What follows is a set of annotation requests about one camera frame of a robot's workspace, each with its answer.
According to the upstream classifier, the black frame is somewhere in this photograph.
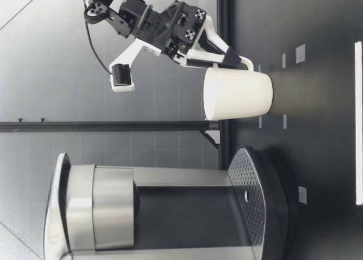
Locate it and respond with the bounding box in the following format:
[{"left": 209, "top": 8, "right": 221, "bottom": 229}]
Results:
[{"left": 0, "top": 0, "right": 231, "bottom": 170}]

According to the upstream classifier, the black cable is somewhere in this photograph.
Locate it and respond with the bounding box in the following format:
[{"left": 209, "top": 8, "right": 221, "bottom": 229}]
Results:
[{"left": 84, "top": 5, "right": 114, "bottom": 75}]

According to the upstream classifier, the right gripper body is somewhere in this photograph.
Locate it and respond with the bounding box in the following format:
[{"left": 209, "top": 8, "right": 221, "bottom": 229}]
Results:
[{"left": 158, "top": 0, "right": 212, "bottom": 66}]

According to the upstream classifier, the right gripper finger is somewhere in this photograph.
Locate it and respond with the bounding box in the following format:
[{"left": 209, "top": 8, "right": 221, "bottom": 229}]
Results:
[{"left": 183, "top": 15, "right": 246, "bottom": 71}]

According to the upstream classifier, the white mug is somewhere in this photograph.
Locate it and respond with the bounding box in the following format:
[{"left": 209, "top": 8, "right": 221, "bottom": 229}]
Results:
[{"left": 202, "top": 57, "right": 275, "bottom": 122}]

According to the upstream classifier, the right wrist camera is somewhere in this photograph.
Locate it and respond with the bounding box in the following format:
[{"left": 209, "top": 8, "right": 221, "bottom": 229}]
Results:
[{"left": 108, "top": 39, "right": 164, "bottom": 93}]

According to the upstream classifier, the silver coffee machine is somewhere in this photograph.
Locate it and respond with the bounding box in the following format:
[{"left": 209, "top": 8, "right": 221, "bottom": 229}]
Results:
[{"left": 42, "top": 146, "right": 290, "bottom": 260}]

